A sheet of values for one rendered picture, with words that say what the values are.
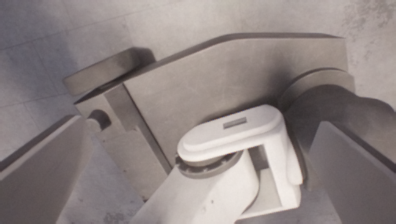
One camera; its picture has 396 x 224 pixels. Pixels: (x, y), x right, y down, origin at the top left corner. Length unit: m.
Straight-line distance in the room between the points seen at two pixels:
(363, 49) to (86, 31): 0.81
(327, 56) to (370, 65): 0.29
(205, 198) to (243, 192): 0.10
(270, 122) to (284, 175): 0.09
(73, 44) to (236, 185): 0.62
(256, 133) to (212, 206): 0.14
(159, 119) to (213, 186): 0.25
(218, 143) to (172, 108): 0.19
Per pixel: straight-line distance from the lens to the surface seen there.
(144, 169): 0.60
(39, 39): 0.81
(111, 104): 0.49
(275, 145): 0.35
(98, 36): 0.70
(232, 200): 0.39
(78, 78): 0.52
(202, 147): 0.36
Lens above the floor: 0.61
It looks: 63 degrees down
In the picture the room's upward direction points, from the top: 171 degrees counter-clockwise
